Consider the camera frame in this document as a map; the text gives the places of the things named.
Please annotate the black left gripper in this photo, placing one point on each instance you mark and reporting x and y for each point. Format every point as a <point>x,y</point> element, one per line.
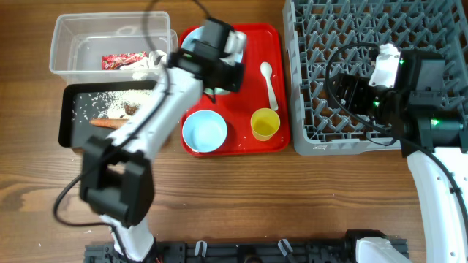
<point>229,80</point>

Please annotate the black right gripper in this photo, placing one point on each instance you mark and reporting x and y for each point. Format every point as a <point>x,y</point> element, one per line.
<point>357,85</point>

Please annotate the light blue plate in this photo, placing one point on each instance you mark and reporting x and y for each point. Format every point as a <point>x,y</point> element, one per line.
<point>189,43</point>

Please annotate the white tissue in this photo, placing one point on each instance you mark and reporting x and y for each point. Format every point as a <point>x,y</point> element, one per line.
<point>152,62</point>

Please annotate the white plastic spoon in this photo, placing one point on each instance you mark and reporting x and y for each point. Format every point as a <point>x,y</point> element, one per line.
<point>266,71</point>

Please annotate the light blue bowl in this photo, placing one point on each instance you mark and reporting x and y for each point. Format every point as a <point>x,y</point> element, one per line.
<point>204,131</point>

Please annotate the yellow plastic cup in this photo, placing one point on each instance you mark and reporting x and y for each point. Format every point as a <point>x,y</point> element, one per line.
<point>265,122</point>

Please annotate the brown food scrap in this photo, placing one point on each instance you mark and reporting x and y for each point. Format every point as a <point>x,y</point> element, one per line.
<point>130,110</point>

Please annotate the red snack wrapper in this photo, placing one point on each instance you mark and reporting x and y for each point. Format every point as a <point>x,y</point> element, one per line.
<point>115,61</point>

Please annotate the white rice pile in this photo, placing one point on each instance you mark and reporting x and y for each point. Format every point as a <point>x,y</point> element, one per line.
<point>106,104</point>

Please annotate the orange carrot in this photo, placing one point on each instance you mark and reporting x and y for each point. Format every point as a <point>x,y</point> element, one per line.
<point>111,123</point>

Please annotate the mint green bowl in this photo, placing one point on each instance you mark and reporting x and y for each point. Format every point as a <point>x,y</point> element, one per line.
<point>216,91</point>

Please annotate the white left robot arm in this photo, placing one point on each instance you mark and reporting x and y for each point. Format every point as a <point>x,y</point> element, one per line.
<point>116,179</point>

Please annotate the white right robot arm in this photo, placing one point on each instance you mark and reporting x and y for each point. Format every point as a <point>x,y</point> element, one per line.
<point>403,100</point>

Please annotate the grey dishwasher rack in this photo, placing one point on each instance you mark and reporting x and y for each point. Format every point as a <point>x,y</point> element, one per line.
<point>324,38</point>

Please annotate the clear plastic waste bin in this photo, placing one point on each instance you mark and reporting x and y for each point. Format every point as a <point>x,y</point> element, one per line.
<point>81,40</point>

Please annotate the black waste tray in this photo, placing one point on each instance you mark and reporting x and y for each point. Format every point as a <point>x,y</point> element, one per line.
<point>73,134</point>

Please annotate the red serving tray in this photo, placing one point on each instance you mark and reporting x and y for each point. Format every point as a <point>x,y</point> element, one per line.
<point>262,44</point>

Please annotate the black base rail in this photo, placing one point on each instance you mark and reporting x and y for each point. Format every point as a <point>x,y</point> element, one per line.
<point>337,250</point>

